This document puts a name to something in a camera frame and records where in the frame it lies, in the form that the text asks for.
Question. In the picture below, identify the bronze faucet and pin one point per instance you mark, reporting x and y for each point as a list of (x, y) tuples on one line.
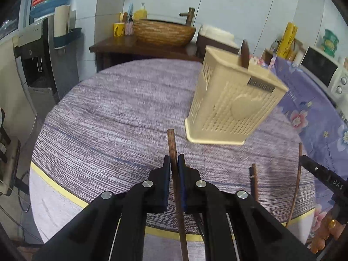
[(189, 16)]

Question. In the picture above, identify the brown wooden chopstick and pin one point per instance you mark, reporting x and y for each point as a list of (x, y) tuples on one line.
[(176, 189), (297, 185)]

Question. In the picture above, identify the white brown rice cooker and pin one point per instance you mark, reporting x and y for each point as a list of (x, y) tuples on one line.
[(215, 37)]

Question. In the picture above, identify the yellow roll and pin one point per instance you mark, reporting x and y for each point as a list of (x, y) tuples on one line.
[(287, 40)]

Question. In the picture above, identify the water dispenser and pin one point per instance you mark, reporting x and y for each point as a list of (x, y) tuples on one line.
[(47, 73)]

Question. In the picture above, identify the dark wooden counter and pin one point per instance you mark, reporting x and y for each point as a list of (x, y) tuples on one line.
[(114, 51)]

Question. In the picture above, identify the woven basket sink bowl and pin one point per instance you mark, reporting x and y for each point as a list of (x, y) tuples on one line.
[(163, 32)]

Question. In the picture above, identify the beige plastic utensil holder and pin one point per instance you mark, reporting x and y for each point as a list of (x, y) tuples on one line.
[(230, 101)]

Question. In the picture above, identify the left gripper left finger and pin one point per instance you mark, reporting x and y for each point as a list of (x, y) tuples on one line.
[(112, 226)]

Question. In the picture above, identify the person's hand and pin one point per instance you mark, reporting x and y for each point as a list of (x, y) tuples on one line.
[(329, 228)]

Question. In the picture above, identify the purple striped tablecloth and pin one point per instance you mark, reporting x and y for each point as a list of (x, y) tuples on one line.
[(110, 131)]

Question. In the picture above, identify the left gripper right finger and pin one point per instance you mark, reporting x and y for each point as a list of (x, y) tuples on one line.
[(236, 226)]

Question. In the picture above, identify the white microwave oven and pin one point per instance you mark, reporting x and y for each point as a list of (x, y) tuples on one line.
[(327, 73)]

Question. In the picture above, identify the green instant noodle cups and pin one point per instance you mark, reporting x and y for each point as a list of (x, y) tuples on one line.
[(329, 43)]

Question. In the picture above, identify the yellow mug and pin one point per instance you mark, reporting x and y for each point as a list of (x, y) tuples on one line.
[(119, 29)]

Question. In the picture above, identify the wooden handled steel spoon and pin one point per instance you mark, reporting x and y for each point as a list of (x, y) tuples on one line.
[(244, 55)]

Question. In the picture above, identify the yellow soap bottle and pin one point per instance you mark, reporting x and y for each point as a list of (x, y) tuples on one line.
[(141, 13)]

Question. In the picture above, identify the purple floral cloth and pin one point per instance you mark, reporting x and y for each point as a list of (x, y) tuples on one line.
[(304, 114)]

